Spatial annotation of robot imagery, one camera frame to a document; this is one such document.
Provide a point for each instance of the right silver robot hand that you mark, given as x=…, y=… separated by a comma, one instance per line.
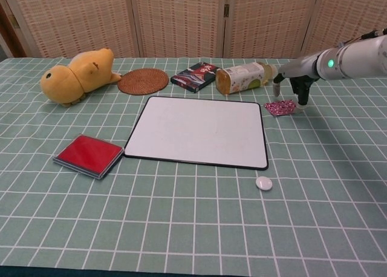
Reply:
x=299, y=68

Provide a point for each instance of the pink patterned packet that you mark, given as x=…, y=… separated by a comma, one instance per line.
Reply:
x=279, y=107

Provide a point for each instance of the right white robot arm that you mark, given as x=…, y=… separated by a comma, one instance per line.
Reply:
x=359, y=57

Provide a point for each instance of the white board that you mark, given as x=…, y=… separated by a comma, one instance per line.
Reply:
x=196, y=132

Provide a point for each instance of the plastic tea bottle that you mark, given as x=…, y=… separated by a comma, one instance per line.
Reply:
x=242, y=77

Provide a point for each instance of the metal screen hinge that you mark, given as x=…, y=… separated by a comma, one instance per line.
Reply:
x=226, y=11

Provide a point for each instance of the dark printed card box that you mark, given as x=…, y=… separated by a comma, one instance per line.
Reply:
x=195, y=76

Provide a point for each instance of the small white round cap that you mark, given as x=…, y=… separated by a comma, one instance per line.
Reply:
x=263, y=183

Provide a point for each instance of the bamboo folding screen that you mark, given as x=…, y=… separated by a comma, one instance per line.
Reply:
x=181, y=20

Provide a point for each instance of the round woven brown coaster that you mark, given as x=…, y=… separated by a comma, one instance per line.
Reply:
x=142, y=81

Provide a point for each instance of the green grid tablecloth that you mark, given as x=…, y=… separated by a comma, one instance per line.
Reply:
x=193, y=222

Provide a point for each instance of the yellow plush animal toy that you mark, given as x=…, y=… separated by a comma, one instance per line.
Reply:
x=72, y=77

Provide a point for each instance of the red ink pad case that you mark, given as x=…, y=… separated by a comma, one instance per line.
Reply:
x=87, y=154

